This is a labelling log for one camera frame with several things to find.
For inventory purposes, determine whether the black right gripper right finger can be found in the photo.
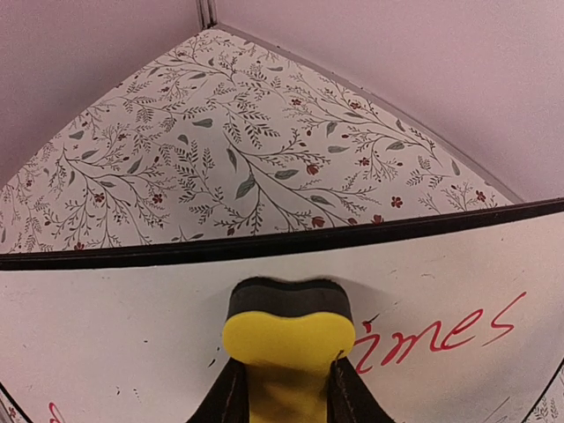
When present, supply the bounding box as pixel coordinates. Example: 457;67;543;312
327;351;395;423

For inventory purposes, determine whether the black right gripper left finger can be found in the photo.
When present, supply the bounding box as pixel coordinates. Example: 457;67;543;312
187;359;250;423

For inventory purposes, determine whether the yellow black whiteboard eraser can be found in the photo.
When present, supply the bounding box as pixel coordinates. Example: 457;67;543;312
222;277;355;422

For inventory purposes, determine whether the white whiteboard black frame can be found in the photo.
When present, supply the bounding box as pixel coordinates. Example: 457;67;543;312
1;199;563;422

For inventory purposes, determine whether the aluminium corner post right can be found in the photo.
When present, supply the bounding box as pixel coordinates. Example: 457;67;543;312
196;0;219;29

